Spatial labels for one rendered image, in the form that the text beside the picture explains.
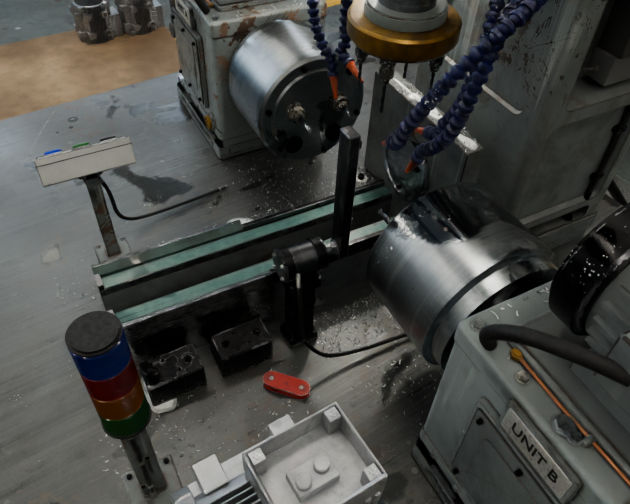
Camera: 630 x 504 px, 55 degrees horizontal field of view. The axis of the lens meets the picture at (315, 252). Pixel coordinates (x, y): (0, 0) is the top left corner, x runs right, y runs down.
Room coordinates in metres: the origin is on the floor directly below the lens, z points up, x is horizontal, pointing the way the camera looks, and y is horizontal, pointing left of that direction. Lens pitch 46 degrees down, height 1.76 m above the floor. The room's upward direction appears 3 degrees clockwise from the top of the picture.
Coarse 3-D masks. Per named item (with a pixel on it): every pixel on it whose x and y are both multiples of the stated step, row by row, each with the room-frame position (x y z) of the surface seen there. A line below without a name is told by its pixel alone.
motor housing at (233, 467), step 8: (264, 440) 0.34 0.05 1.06; (240, 456) 0.31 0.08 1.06; (224, 464) 0.30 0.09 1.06; (232, 464) 0.30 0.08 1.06; (240, 464) 0.30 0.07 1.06; (232, 472) 0.29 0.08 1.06; (240, 472) 0.29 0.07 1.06; (232, 480) 0.28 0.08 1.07; (240, 480) 0.28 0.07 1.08; (248, 480) 0.27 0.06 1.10; (192, 488) 0.28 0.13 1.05; (200, 488) 0.28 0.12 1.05; (224, 488) 0.27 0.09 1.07; (232, 488) 0.27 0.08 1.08; (240, 488) 0.26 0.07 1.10; (248, 488) 0.26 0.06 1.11; (200, 496) 0.26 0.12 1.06; (208, 496) 0.26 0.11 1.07; (216, 496) 0.26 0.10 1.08; (224, 496) 0.25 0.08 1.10; (232, 496) 0.26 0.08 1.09; (240, 496) 0.25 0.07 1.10; (248, 496) 0.25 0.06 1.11; (256, 496) 0.25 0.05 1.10
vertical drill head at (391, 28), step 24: (360, 0) 0.96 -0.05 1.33; (384, 0) 0.90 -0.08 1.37; (408, 0) 0.88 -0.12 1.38; (432, 0) 0.89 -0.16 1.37; (360, 24) 0.88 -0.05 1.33; (384, 24) 0.87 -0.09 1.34; (408, 24) 0.86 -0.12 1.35; (432, 24) 0.87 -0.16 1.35; (456, 24) 0.90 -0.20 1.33; (360, 48) 0.87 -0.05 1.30; (384, 48) 0.84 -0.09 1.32; (408, 48) 0.83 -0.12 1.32; (432, 48) 0.84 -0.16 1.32; (360, 72) 0.93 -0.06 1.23; (384, 72) 0.86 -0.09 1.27; (432, 72) 0.91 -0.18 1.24; (384, 96) 0.87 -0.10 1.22
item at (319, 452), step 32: (320, 416) 0.33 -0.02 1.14; (256, 448) 0.29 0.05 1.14; (288, 448) 0.30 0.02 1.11; (320, 448) 0.31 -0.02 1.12; (352, 448) 0.31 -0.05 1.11; (256, 480) 0.25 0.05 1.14; (288, 480) 0.26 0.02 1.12; (320, 480) 0.26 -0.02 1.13; (352, 480) 0.27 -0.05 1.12; (384, 480) 0.26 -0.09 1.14
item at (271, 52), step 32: (256, 32) 1.20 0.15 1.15; (288, 32) 1.18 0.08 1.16; (256, 64) 1.12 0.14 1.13; (288, 64) 1.07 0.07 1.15; (320, 64) 1.09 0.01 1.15; (256, 96) 1.06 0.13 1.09; (288, 96) 1.05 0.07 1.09; (320, 96) 1.09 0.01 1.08; (352, 96) 1.13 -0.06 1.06; (256, 128) 1.04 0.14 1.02; (288, 128) 1.05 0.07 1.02; (320, 128) 1.09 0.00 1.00
